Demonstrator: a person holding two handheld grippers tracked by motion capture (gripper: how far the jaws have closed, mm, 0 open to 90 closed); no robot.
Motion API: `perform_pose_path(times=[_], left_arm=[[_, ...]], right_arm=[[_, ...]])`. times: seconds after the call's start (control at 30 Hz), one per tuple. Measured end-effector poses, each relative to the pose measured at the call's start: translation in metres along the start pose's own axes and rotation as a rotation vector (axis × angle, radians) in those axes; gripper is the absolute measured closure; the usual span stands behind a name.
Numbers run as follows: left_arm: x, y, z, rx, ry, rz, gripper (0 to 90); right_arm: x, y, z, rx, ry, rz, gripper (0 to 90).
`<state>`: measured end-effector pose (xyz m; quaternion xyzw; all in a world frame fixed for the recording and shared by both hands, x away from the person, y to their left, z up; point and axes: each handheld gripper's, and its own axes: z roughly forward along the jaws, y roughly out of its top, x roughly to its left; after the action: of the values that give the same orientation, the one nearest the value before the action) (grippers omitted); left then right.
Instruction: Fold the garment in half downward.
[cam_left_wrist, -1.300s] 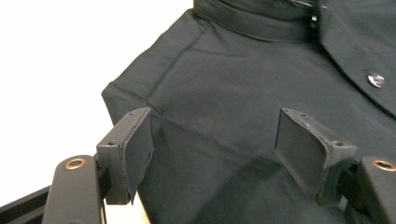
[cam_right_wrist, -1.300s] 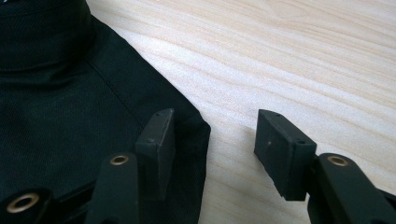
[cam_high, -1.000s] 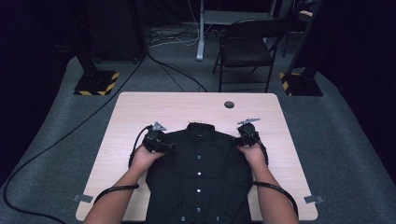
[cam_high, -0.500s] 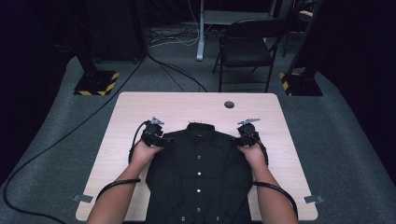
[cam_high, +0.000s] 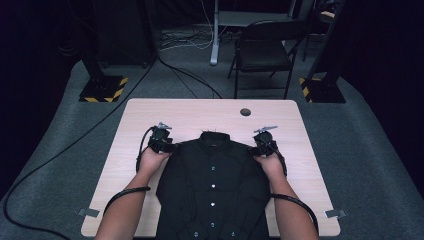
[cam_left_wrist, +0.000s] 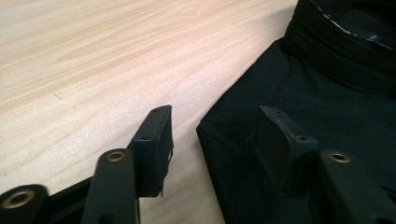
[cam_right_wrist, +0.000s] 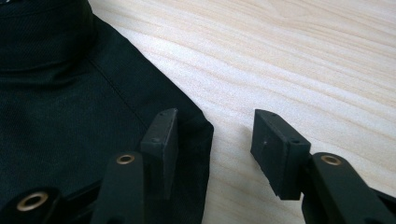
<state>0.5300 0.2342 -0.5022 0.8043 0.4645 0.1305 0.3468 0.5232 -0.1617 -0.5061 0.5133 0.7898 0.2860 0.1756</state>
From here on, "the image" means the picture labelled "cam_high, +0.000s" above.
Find left hand-held gripper cable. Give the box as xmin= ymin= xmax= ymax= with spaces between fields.
xmin=102 ymin=125 xmax=158 ymax=216

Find dark cabinet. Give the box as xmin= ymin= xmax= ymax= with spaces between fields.
xmin=91 ymin=0 xmax=156 ymax=68

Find bundle of floor cables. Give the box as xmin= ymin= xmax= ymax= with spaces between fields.
xmin=159 ymin=29 xmax=234 ymax=52

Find person's left hand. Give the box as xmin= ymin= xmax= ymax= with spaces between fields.
xmin=137 ymin=146 xmax=173 ymax=178

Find black button shirt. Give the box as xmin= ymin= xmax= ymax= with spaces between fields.
xmin=155 ymin=130 xmax=272 ymax=240

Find white desk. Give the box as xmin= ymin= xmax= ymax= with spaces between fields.
xmin=209 ymin=0 xmax=316 ymax=66

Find thick black floor cable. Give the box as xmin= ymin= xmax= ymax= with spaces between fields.
xmin=2 ymin=56 xmax=158 ymax=240

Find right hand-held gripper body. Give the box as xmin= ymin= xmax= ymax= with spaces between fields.
xmin=252 ymin=125 xmax=279 ymax=158

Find hand-held gripper cable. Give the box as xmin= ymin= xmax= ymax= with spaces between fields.
xmin=262 ymin=136 xmax=320 ymax=234
xmin=102 ymin=125 xmax=158 ymax=216

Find black folding chair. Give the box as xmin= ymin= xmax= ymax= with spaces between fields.
xmin=227 ymin=19 xmax=309 ymax=100

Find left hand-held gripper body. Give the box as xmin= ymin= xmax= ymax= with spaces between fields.
xmin=147 ymin=121 xmax=174 ymax=154

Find grey metal clip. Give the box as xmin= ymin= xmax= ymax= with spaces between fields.
xmin=324 ymin=209 xmax=348 ymax=219
xmin=78 ymin=208 xmax=101 ymax=218

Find person's right hand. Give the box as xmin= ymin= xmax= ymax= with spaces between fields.
xmin=254 ymin=150 xmax=287 ymax=182

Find thin black floor cable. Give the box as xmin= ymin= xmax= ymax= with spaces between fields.
xmin=157 ymin=57 xmax=224 ymax=100

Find right hand-held gripper cable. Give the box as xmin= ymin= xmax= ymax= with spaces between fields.
xmin=262 ymin=136 xmax=320 ymax=234

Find metal stand with striped base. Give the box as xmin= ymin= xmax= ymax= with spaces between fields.
xmin=78 ymin=56 xmax=129 ymax=103
xmin=298 ymin=0 xmax=348 ymax=104

